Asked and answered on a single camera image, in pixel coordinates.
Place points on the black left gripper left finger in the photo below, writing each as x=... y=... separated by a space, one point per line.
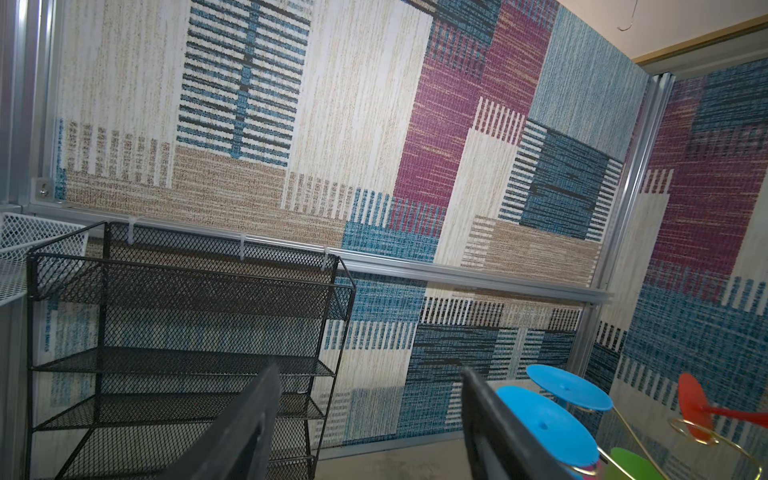
x=238 y=443

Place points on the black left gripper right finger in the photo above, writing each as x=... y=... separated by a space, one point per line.
x=498 y=445

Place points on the blue wine glass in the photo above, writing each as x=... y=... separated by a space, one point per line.
x=564 y=437
x=570 y=388

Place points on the green wine glass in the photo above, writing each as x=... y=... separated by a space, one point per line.
x=636 y=466

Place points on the red wine glass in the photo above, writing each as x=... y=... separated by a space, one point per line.
x=696 y=409

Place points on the black mesh shelf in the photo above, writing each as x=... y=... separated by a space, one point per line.
x=139 y=337

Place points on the gold wire glass rack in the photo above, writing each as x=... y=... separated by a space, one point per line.
x=680 y=426

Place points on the white wire basket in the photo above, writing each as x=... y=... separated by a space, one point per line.
x=24 y=252

